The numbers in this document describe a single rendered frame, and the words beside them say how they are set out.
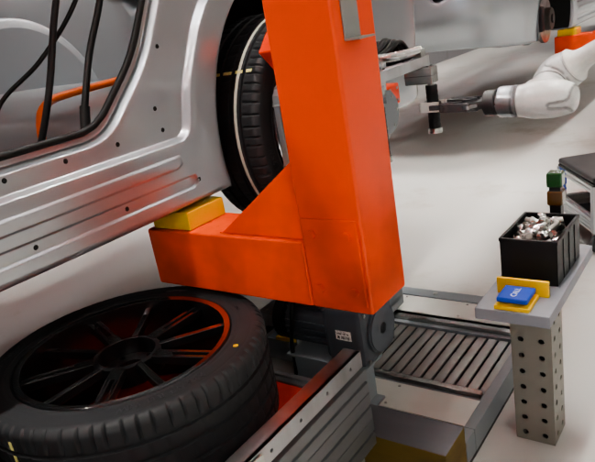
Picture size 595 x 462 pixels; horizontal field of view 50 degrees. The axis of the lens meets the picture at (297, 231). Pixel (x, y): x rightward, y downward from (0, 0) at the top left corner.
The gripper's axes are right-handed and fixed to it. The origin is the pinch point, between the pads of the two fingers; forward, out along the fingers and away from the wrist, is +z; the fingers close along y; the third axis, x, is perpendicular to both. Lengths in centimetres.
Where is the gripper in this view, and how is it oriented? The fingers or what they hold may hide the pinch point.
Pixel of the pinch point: (432, 105)
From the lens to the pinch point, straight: 201.2
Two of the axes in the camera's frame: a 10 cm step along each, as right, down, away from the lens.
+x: -1.6, -9.3, -3.2
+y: 5.7, -3.5, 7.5
